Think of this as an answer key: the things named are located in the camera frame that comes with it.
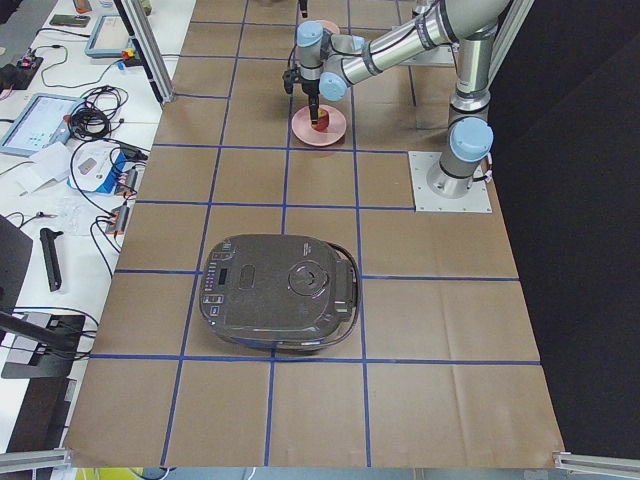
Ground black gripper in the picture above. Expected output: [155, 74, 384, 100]
[282, 67, 320, 125]

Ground red yellow apple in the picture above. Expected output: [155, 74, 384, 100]
[311, 108, 330, 132]

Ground pink bowl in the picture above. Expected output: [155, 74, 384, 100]
[319, 20, 340, 34]

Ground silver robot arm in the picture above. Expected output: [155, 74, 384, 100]
[282, 1, 532, 199]

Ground pink plate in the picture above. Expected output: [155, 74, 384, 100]
[291, 105, 347, 147]

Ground dark rice cooker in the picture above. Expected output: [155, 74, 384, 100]
[199, 234, 361, 352]

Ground teach pendant tablet far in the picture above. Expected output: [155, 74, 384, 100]
[85, 14, 133, 59]

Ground teach pendant tablet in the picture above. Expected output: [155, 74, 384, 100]
[1, 93, 82, 157]
[85, 14, 133, 59]

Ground blue white box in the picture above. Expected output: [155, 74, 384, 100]
[67, 140, 127, 194]

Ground teach pendant tablet near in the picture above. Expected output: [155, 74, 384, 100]
[1, 93, 82, 157]

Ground black tool bar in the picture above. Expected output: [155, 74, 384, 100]
[39, 227, 63, 292]

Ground black monitor stand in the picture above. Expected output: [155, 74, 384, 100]
[1, 218, 85, 379]

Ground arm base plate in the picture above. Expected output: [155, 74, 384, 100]
[408, 151, 492, 214]
[402, 44, 455, 67]

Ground aluminium frame post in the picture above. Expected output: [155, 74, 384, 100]
[114, 0, 174, 105]

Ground tangled black cables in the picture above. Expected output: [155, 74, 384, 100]
[67, 85, 129, 141]

